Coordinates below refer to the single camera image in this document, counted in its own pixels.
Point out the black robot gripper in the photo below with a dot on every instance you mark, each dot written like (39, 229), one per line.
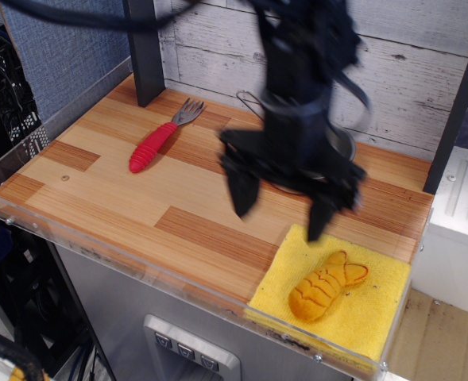
(291, 151)

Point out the orange plush fried shrimp toy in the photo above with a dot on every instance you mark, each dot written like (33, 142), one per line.
(312, 296)

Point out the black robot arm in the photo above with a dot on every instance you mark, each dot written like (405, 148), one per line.
(307, 44)

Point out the yellow cloth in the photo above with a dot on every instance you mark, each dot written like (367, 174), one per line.
(357, 325)

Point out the stainless steel pan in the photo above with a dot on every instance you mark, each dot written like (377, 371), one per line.
(337, 137)

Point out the white plastic block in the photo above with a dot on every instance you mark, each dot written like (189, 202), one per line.
(440, 269)

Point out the stainless steel cabinet panel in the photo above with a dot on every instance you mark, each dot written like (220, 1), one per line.
(151, 325)

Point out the black equipment rack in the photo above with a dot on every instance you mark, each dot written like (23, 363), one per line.
(18, 111)

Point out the clear acrylic table guard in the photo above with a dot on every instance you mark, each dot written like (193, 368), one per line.
(177, 216)

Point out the red handled metal fork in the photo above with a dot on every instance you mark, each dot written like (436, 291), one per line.
(147, 150)

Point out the dark grey right post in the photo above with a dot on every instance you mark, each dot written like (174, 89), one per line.
(449, 137)

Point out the dark grey post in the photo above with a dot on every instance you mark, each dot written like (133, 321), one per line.
(449, 137)
(145, 52)

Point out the dark grey left post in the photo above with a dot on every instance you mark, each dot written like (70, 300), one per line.
(145, 52)

